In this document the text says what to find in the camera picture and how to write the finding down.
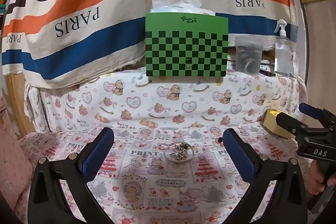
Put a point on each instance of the green checkered tissue box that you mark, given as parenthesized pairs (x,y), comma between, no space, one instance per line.
(183,50)

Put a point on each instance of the bear print white cloth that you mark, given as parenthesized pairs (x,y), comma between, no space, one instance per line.
(131,100)

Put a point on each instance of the pink patchwork print tablecloth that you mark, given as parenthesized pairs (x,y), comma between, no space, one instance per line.
(147,182)

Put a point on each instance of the beige wooden cabinet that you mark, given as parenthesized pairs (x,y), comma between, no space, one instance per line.
(320,56)

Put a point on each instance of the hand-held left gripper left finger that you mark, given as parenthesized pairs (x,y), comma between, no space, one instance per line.
(98,150)

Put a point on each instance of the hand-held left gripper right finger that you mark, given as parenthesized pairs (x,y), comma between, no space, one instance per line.
(237,155)

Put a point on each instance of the striped printed cloth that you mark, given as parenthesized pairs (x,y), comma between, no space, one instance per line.
(78,3)

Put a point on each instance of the clear spray bottle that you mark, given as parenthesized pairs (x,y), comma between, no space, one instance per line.
(283,56)

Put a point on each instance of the pile of silver trinkets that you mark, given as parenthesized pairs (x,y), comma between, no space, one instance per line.
(179,151)

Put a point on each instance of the person's right hand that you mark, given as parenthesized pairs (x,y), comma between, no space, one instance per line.
(315,182)

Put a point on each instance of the pink cloth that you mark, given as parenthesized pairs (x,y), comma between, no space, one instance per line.
(13,161)

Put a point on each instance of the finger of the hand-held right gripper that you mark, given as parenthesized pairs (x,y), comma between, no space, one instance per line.
(288,121)
(311,110)

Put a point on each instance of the yellow octagonal box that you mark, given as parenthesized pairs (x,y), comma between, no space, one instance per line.
(273,124)

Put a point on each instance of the wooden frame rail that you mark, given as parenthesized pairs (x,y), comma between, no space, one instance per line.
(18,103)

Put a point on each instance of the clear plastic container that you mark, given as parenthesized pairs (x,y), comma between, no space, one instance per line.
(248,41)

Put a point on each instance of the small black tube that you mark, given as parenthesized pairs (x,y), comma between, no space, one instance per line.
(267,73)

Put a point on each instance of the small glass dish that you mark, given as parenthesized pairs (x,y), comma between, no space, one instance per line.
(179,161)

